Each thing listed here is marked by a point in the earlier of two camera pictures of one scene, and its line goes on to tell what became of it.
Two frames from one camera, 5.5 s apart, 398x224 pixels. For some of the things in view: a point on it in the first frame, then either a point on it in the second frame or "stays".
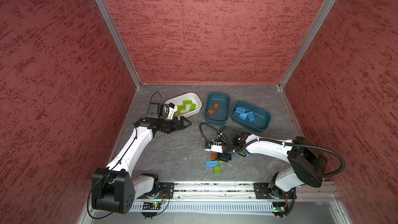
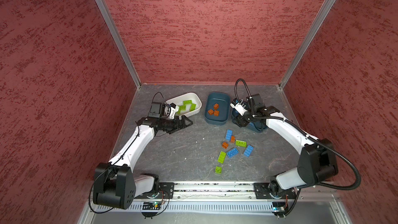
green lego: (187, 102) stays
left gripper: (176, 127) stays
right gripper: (224, 157) -> (241, 122)
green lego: (193, 107) stays
